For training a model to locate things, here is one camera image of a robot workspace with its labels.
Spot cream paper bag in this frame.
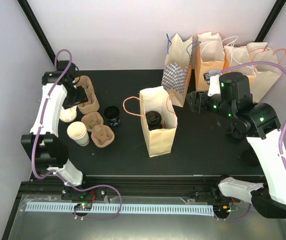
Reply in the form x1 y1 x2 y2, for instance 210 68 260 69
122 86 178 158

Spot black paper cup with lid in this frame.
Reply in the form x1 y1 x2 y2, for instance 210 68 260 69
147 120 165 131

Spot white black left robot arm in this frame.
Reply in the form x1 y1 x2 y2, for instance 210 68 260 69
21 60 91 200

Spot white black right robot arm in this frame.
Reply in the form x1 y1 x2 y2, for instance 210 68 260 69
186 70 286 219

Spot white cup of straws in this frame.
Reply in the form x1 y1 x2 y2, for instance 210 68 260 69
59 106 77 123

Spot brown pulp cup carrier stack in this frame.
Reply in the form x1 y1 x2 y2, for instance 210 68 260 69
76 75 100 115

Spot blue patterned paper bag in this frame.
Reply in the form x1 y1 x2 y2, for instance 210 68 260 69
161 33 200 108

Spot brown pulp carrier on table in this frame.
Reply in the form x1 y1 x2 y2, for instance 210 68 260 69
81 111 115 148

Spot black cup lids stack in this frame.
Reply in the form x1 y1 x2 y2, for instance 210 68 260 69
242 148 260 167

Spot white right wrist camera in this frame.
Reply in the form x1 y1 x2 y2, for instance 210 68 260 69
203 69 222 97

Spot orange paper bag blue handles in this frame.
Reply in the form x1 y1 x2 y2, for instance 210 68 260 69
195 31 225 91

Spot orange paper bag white handles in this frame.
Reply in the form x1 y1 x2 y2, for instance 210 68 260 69
222 36 256 76

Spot beige paper bag orange handles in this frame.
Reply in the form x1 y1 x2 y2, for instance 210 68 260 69
247 42 286 103

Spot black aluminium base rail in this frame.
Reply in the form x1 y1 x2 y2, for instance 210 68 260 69
18 175 230 203

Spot light blue cable duct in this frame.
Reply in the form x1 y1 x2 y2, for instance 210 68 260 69
25 202 214 217

